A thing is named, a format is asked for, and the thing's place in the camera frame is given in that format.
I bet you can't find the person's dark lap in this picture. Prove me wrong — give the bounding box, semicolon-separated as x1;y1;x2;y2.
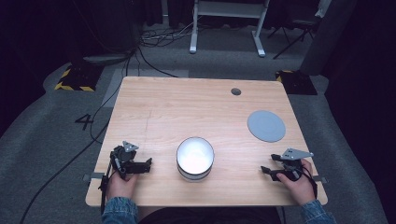
136;205;283;224

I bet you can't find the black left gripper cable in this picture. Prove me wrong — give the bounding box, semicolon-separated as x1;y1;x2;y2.
98;157;115;217

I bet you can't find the black folding chair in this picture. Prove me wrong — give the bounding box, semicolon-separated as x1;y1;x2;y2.
266;0;332;61

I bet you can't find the person's left hand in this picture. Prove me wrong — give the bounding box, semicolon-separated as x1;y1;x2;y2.
106;170;138;202

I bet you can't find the white bowl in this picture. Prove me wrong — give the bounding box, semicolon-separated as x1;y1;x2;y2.
176;136;216;182

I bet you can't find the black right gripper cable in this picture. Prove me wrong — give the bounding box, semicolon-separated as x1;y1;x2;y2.
299;165;318;200

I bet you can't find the black yellow striped stand base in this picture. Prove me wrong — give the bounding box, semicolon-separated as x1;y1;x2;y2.
53;63;105;93
275;69;318;96

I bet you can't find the white metal desk frame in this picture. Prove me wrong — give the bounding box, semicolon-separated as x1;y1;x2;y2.
189;0;271;58

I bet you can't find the grey round plate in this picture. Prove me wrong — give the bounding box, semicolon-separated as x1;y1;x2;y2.
247;109;287;144

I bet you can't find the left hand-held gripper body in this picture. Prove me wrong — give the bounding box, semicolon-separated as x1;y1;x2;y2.
109;140;140;181

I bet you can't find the grey padded column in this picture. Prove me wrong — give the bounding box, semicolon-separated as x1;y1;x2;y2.
299;0;358;77

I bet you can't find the bundle of floor cables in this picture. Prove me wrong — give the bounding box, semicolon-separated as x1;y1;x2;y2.
136;15;204;78

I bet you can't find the person's right hand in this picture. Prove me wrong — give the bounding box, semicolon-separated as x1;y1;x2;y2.
276;158;318;206

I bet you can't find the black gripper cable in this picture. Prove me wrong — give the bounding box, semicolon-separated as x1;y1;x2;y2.
299;165;318;200
98;157;115;217

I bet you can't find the long black floor cable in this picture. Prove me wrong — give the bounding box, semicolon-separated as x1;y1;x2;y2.
19;46;142;224

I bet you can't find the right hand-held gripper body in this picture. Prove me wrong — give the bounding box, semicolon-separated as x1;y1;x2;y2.
271;147;315;182

